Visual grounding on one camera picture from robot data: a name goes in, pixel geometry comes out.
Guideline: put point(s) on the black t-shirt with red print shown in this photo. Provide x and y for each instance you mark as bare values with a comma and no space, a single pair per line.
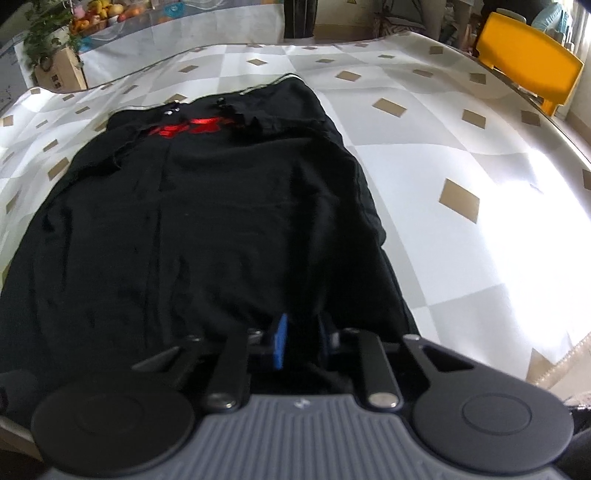
207,221

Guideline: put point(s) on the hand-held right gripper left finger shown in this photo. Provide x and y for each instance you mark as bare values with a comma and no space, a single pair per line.
280,341

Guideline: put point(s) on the pile of fruits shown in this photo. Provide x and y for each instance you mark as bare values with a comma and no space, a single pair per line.
111,11

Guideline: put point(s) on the yellow plastic chair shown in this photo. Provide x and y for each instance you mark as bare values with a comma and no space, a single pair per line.
526,60

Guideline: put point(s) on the patterned woven bag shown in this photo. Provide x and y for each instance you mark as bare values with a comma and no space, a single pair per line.
399,23

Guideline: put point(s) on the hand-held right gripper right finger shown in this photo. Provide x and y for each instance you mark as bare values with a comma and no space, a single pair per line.
327,344

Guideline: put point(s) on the black cylinder stand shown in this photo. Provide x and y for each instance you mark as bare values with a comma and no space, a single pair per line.
300,18

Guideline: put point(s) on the green leafy plant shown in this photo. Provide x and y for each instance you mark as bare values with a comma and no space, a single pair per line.
46,32

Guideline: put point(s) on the table with flowered cloth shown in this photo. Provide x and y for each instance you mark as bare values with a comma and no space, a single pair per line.
194,32

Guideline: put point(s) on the white chest freezer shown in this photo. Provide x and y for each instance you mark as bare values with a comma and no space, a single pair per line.
11,74

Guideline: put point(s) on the grey white checkered tablecloth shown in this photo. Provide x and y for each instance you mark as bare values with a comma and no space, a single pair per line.
461,254

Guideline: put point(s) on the light blue plastic item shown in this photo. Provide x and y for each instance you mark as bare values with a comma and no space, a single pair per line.
551,21

